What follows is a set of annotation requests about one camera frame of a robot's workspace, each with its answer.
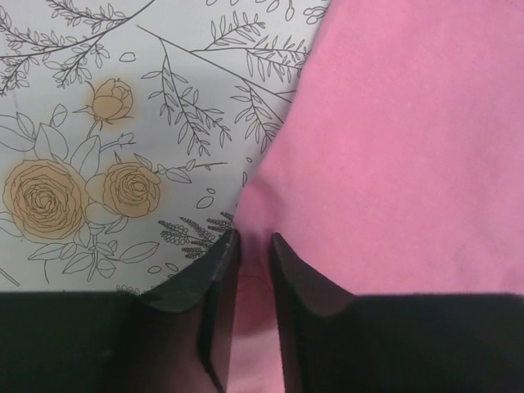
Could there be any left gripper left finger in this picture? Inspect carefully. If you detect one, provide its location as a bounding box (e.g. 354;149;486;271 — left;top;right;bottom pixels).
1;230;240;392

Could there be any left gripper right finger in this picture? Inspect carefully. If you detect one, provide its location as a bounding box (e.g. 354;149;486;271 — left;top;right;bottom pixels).
269;234;523;393

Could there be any pink t-shirt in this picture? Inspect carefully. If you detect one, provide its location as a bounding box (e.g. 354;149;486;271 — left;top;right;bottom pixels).
228;1;523;392

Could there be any floral patterned table mat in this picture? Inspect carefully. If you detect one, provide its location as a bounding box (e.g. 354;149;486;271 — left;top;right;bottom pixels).
1;1;329;293

